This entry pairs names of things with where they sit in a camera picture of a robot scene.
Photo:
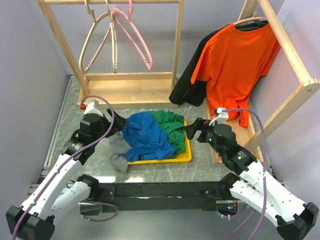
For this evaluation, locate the middle beige wooden hanger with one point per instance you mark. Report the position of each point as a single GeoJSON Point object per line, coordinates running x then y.
{"type": "Point", "coordinates": [114, 42]}

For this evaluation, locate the green shirt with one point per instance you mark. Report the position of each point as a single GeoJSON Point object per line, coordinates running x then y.
{"type": "Point", "coordinates": [173, 124]}

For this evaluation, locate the grey shirt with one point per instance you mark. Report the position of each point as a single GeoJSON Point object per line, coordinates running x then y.
{"type": "Point", "coordinates": [118, 148]}

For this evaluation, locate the yellow plastic tray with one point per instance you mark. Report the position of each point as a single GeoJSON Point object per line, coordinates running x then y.
{"type": "Point", "coordinates": [183, 157]}

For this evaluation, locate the back wooden clothes rack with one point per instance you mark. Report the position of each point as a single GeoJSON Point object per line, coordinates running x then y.
{"type": "Point", "coordinates": [122, 90]}

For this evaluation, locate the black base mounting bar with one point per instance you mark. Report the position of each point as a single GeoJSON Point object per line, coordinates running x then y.
{"type": "Point", "coordinates": [152, 196]}

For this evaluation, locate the right wooden clothes rack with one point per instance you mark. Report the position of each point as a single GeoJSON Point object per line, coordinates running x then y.
{"type": "Point", "coordinates": [287, 100]}

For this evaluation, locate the orange t-shirt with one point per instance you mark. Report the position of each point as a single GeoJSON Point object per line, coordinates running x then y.
{"type": "Point", "coordinates": [231, 63]}

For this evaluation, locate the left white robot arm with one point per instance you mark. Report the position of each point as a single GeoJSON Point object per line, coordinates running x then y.
{"type": "Point", "coordinates": [36, 218]}

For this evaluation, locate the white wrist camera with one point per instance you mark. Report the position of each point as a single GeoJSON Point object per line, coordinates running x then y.
{"type": "Point", "coordinates": [221, 116]}
{"type": "Point", "coordinates": [91, 108]}

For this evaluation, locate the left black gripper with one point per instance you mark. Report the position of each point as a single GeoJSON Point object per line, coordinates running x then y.
{"type": "Point", "coordinates": [119, 123]}

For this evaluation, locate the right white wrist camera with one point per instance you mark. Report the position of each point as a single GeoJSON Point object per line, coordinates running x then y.
{"type": "Point", "coordinates": [221, 116]}

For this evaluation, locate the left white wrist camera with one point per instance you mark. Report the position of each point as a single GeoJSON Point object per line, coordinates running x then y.
{"type": "Point", "coordinates": [91, 108]}

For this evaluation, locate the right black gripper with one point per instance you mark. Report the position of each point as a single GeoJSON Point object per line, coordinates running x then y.
{"type": "Point", "coordinates": [191, 129]}

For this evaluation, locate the wooden clothes rack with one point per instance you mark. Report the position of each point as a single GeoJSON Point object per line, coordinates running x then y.
{"type": "Point", "coordinates": [287, 100]}
{"type": "Point", "coordinates": [122, 90]}

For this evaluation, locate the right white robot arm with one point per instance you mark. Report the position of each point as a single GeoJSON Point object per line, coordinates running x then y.
{"type": "Point", "coordinates": [292, 217]}

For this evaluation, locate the pink hanger under orange shirt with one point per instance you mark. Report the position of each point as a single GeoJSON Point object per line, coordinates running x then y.
{"type": "Point", "coordinates": [252, 18]}

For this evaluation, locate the blue tank top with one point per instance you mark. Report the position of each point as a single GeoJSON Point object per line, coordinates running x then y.
{"type": "Point", "coordinates": [146, 139]}

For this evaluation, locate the green hanger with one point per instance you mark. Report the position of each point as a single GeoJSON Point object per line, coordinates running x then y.
{"type": "Point", "coordinates": [256, 24]}

